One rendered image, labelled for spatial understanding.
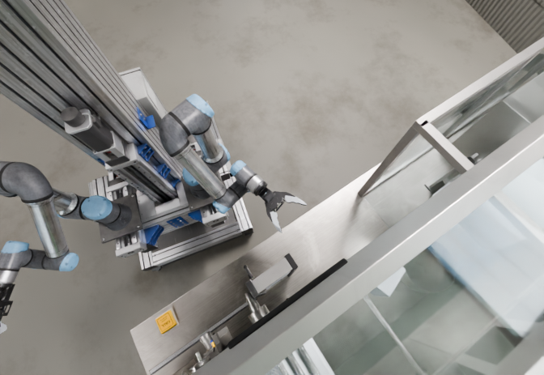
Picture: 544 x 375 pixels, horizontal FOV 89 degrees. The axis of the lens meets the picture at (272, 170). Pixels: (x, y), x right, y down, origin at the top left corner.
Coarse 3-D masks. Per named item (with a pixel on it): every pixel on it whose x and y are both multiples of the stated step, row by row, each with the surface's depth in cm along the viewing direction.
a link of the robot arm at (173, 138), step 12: (168, 120) 104; (168, 132) 104; (180, 132) 105; (168, 144) 106; (180, 144) 107; (180, 156) 110; (192, 156) 111; (192, 168) 113; (204, 168) 115; (204, 180) 116; (216, 180) 120; (216, 192) 120; (228, 192) 125; (216, 204) 123; (228, 204) 124
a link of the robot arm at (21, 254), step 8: (8, 248) 108; (16, 248) 109; (24, 248) 111; (0, 256) 107; (8, 256) 107; (16, 256) 108; (24, 256) 111; (0, 264) 105; (8, 264) 106; (16, 264) 108; (24, 264) 113
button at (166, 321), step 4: (168, 312) 127; (160, 316) 127; (164, 316) 127; (168, 316) 127; (172, 316) 128; (156, 320) 126; (160, 320) 126; (164, 320) 126; (168, 320) 126; (172, 320) 126; (160, 324) 126; (164, 324) 125; (168, 324) 125; (172, 324) 125; (160, 328) 125; (164, 328) 125; (168, 328) 125; (164, 332) 125
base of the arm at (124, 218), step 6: (120, 204) 155; (120, 210) 148; (126, 210) 153; (120, 216) 148; (126, 216) 152; (114, 222) 147; (120, 222) 149; (126, 222) 153; (108, 228) 151; (114, 228) 151; (120, 228) 152
